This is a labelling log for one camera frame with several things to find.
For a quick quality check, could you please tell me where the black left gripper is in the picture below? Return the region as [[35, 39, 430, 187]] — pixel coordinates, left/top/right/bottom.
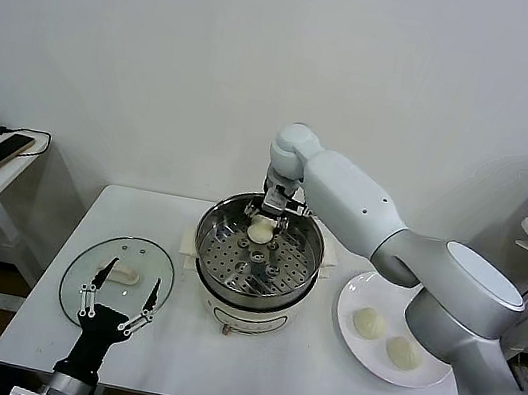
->
[[53, 250, 166, 391]]

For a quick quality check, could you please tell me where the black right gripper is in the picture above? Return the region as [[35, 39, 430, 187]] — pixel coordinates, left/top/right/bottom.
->
[[240, 197, 296, 236]]

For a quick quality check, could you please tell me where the white steamed baozi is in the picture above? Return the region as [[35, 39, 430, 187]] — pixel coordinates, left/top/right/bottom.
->
[[382, 333, 426, 375], [350, 303, 388, 341], [244, 217, 275, 247]]

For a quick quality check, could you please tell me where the round glass lid white handle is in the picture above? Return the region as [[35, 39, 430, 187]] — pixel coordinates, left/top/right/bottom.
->
[[52, 225, 181, 343]]

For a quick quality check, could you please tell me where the stainless steel steamer basket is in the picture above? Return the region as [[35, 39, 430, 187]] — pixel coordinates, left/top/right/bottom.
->
[[185, 183, 334, 319]]

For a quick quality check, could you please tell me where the white electric cooking pot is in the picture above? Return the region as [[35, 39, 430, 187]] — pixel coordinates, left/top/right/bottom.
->
[[164, 216, 341, 353]]

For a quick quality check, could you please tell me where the white round plate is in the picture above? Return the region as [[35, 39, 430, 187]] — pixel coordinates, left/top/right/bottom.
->
[[325, 265, 467, 395]]

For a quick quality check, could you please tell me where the smartphone with gold edge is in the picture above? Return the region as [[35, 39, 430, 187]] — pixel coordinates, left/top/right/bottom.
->
[[0, 130, 36, 179]]

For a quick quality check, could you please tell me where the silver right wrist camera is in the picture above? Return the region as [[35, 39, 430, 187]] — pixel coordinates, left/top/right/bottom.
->
[[261, 183, 293, 212]]

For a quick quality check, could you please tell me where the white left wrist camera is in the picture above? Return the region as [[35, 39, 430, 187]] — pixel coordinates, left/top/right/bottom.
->
[[9, 382, 45, 395]]

